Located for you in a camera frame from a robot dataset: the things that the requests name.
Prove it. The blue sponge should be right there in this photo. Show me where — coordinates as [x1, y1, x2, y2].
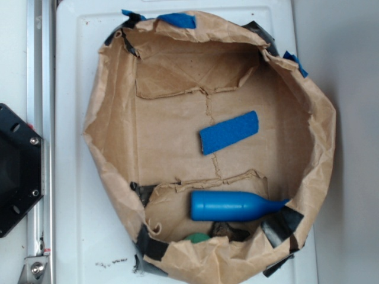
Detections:
[200, 111, 259, 155]

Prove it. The blue plastic bottle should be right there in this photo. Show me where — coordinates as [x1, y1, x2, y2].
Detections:
[191, 191, 288, 222]

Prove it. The brown paper bag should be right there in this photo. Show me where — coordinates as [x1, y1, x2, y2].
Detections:
[83, 11, 336, 283]

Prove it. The dark brown crumpled object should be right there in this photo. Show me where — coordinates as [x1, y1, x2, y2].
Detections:
[210, 222, 250, 242]

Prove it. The green round object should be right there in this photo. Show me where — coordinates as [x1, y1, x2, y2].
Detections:
[184, 233, 210, 244]

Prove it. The white tray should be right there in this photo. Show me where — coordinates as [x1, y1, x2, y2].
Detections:
[54, 0, 319, 284]

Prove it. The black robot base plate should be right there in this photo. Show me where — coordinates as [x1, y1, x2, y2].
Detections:
[1, 103, 43, 238]

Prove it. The aluminium rail frame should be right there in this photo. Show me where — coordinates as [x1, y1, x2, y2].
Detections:
[18, 1, 58, 283]

